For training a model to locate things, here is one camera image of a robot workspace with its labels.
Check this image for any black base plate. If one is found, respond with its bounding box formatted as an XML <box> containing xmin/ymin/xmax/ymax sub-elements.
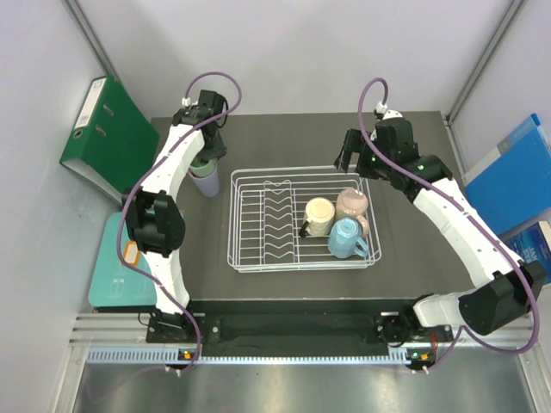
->
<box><xmin>159</xmin><ymin>299</ymin><xmax>453</xmax><ymax>358</ymax></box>

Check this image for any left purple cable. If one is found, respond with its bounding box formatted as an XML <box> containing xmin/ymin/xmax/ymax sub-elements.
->
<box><xmin>118</xmin><ymin>71</ymin><xmax>243</xmax><ymax>373</ymax></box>

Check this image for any blue mug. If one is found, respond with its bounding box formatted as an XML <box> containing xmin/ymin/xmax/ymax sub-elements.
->
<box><xmin>328</xmin><ymin>218</ymin><xmax>369</xmax><ymax>259</ymax></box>

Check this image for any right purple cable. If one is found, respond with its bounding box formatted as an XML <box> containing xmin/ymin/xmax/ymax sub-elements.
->
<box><xmin>357</xmin><ymin>77</ymin><xmax>542</xmax><ymax>374</ymax></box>

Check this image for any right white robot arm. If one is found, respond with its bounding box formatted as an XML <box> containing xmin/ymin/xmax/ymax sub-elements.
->
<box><xmin>334</xmin><ymin>116</ymin><xmax>546</xmax><ymax>341</ymax></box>

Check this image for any blue folder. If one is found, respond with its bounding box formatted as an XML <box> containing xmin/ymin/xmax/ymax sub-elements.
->
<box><xmin>463</xmin><ymin>113</ymin><xmax>550</xmax><ymax>235</ymax></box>

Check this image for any teal cutting board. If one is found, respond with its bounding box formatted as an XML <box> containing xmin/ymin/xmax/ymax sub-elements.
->
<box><xmin>88</xmin><ymin>210</ymin><xmax>186</xmax><ymax>309</ymax></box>

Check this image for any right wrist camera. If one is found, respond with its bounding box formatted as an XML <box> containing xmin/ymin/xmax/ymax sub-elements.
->
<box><xmin>374</xmin><ymin>101</ymin><xmax>403</xmax><ymax>121</ymax></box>

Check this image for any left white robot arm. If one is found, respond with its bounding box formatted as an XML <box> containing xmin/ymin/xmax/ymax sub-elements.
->
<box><xmin>122</xmin><ymin>90</ymin><xmax>229</xmax><ymax>343</ymax></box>

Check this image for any Jane Eyre book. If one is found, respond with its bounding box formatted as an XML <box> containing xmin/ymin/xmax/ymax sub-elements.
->
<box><xmin>505</xmin><ymin>220</ymin><xmax>550</xmax><ymax>284</ymax></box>

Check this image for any pink mug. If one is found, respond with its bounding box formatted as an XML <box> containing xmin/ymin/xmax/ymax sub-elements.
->
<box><xmin>335</xmin><ymin>188</ymin><xmax>369</xmax><ymax>237</ymax></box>

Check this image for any cream mug black handle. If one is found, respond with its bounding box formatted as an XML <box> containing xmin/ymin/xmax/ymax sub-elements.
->
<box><xmin>299</xmin><ymin>197</ymin><xmax>335</xmax><ymax>237</ymax></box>

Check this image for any green cup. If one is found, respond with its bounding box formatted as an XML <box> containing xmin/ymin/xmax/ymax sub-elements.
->
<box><xmin>189</xmin><ymin>158</ymin><xmax>216</xmax><ymax>178</ymax></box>

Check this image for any white wire dish rack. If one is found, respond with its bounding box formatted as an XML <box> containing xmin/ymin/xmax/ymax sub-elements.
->
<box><xmin>227</xmin><ymin>166</ymin><xmax>382</xmax><ymax>273</ymax></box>

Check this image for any green ring binder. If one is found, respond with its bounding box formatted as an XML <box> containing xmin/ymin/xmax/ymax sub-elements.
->
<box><xmin>59</xmin><ymin>76</ymin><xmax>159</xmax><ymax>203</ymax></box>

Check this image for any purple cable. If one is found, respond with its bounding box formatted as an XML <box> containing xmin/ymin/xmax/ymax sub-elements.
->
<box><xmin>357</xmin><ymin>77</ymin><xmax>542</xmax><ymax>374</ymax></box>
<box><xmin>118</xmin><ymin>71</ymin><xmax>243</xmax><ymax>373</ymax></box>

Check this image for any aluminium rail frame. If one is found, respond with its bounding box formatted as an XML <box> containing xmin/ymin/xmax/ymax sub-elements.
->
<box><xmin>52</xmin><ymin>309</ymin><xmax>550</xmax><ymax>412</ymax></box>

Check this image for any purple cup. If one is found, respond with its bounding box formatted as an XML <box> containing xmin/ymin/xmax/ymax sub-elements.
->
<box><xmin>190</xmin><ymin>166</ymin><xmax>220</xmax><ymax>198</ymax></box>

